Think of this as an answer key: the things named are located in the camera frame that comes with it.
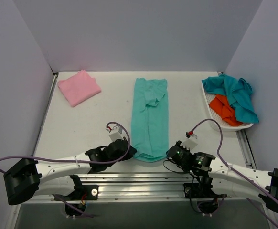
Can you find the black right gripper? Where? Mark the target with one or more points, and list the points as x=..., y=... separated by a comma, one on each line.
x=170, y=152

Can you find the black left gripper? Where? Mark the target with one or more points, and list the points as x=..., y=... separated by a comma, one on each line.
x=129, y=150

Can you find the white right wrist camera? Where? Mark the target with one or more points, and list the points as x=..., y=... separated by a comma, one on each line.
x=191, y=141

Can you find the white plastic tray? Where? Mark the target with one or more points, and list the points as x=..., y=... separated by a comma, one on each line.
x=207, y=98

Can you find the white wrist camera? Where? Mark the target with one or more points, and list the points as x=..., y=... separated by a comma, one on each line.
x=115, y=133
x=191, y=141

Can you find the mint green t-shirt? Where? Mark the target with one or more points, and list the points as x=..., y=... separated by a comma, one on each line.
x=150, y=120

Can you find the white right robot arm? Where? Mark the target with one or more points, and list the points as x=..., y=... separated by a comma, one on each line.
x=228, y=179

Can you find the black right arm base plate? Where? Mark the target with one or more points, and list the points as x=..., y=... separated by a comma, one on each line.
x=195, y=190

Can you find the teal blue t-shirt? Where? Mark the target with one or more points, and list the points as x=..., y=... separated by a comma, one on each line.
x=238, y=93

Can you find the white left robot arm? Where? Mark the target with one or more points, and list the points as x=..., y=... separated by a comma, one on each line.
x=31, y=177

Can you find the orange t-shirt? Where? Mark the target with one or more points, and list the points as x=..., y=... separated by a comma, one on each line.
x=221, y=106

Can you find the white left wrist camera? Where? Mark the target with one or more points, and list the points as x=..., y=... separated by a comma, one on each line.
x=115, y=133

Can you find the pink folded t-shirt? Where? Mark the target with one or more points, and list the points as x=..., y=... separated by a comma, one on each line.
x=78, y=88

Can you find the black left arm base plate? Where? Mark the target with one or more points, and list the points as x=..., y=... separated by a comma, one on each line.
x=81, y=193

